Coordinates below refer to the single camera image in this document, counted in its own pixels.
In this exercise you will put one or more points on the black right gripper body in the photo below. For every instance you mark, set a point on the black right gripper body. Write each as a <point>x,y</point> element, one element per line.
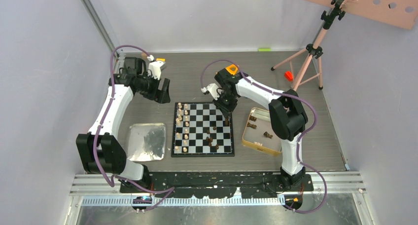
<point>226,103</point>

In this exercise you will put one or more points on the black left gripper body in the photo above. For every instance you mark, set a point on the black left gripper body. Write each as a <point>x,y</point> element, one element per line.
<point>149,88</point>

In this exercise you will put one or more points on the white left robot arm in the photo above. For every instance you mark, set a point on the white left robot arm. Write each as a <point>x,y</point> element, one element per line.
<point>99,149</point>

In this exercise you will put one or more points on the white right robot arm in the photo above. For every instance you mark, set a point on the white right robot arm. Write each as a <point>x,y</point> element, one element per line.
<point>287,115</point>

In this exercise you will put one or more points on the pink perforated board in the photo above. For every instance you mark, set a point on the pink perforated board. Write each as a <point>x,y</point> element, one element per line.
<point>399,13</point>

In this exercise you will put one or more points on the yellow triangle toy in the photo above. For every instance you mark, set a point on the yellow triangle toy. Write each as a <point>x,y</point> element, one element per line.
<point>232,69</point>

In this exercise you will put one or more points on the black and white chessboard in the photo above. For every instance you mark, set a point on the black and white chessboard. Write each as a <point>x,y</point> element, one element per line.
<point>199,131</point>

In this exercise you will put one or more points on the gold square metal tin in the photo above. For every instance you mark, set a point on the gold square metal tin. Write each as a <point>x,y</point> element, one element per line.
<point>258,134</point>

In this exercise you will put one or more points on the red block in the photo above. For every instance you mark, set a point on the red block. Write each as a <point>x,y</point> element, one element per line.
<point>289,76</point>

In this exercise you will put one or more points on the silver tin lid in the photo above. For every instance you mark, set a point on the silver tin lid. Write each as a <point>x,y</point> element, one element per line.
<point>146,142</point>

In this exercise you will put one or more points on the pink tripod stand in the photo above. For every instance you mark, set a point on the pink tripod stand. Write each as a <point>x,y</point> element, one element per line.
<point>313,52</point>

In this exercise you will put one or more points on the green block at wall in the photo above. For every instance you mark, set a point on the green block at wall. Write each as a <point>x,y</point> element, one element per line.
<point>264,49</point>

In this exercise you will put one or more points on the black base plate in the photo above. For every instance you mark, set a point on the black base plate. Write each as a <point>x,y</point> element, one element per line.
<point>215,185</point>

